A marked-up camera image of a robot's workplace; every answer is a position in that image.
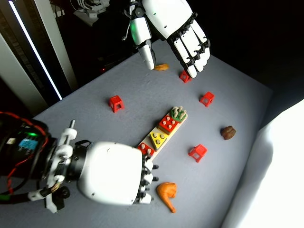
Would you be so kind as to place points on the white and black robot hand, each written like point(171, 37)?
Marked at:
point(171, 19)
point(111, 173)

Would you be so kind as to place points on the wooden shape sorter board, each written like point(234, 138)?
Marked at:
point(155, 155)

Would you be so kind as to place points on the grey table cloth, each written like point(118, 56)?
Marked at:
point(118, 133)

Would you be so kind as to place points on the orange toy bread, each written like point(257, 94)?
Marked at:
point(162, 67)

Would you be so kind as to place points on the orange toy chicken drumstick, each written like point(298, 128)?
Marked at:
point(167, 191)

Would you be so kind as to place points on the red toy stool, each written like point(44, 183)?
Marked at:
point(207, 98)
point(185, 76)
point(116, 103)
point(198, 152)

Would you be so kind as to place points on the black backdrop cloth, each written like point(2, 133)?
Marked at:
point(249, 35)

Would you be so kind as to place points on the white board panel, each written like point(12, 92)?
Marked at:
point(59, 42)

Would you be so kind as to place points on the brown toy lump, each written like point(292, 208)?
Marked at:
point(228, 132)

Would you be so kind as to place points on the white beam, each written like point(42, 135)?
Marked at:
point(19, 78)

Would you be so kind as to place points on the white cloth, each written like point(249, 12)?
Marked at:
point(273, 166)

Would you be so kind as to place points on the white post with light strip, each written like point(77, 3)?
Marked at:
point(35, 50)

